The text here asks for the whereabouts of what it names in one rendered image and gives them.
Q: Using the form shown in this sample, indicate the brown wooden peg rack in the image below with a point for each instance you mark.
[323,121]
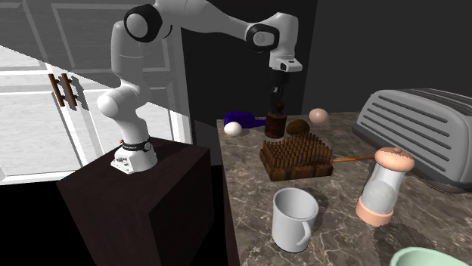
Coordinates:
[295,158]

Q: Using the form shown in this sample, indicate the dark blue bottle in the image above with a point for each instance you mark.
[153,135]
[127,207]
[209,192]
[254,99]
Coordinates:
[239,118]

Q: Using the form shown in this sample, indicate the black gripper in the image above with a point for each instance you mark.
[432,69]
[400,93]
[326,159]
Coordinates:
[277,85]

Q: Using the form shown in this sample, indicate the white egg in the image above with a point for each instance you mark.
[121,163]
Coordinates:
[233,129]

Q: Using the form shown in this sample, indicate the grey toaster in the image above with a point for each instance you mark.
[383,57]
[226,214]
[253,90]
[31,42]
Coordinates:
[420,136]

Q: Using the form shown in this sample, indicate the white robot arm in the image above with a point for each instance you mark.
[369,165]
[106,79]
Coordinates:
[125,79]

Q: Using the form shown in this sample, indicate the orange pencil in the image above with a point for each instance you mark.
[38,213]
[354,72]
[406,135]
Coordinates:
[352,159]

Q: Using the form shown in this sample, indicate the white mug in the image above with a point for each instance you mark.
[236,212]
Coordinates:
[293,221]

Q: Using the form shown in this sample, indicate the dark wooden robot stand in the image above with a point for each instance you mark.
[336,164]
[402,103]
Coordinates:
[147,206]

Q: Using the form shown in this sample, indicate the peach and clear grinder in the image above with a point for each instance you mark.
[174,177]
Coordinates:
[381,188]

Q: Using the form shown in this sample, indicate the beige egg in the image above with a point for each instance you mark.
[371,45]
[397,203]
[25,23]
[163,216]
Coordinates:
[318,116]

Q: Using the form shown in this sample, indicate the brown wooden pepper mill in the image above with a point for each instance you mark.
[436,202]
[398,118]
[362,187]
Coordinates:
[275,125]

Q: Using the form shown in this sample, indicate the brown egg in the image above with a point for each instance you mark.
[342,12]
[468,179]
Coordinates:
[297,127]

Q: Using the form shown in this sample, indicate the pale green bowl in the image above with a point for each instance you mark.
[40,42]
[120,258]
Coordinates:
[424,258]

